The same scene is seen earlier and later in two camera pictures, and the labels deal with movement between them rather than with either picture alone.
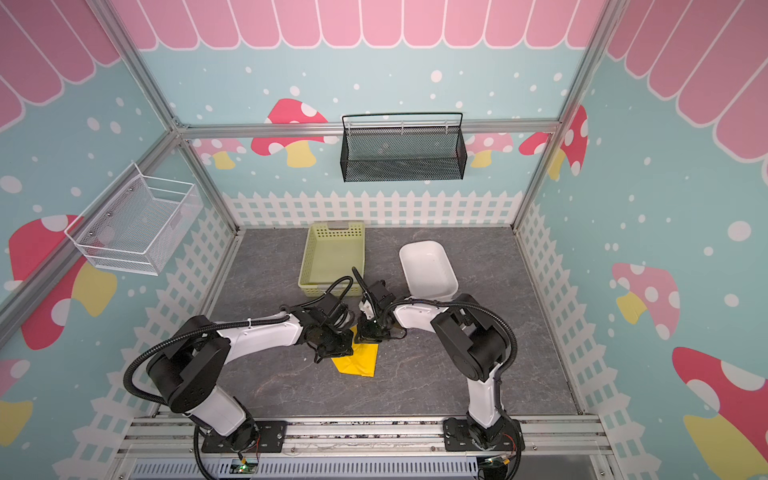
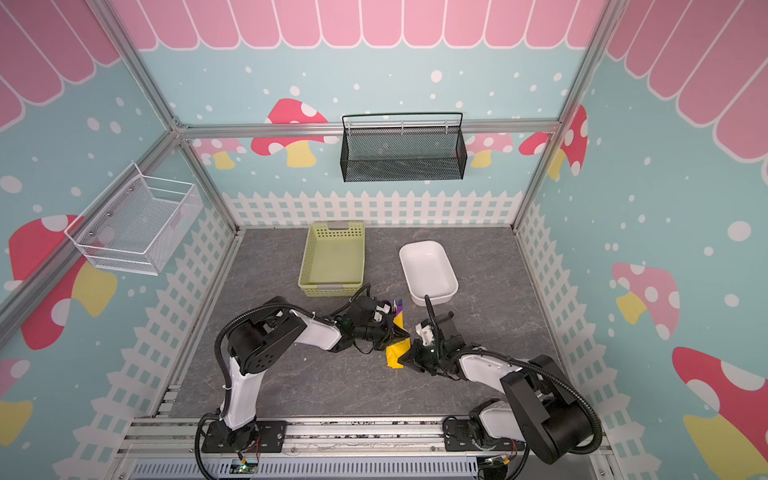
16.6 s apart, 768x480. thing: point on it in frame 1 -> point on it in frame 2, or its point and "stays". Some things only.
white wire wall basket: [136, 225] stays
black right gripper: [369, 330] -> [432, 346]
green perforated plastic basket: [332, 249] stays
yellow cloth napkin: [362, 361] -> [395, 351]
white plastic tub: [427, 271] stays
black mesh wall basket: [402, 153] stays
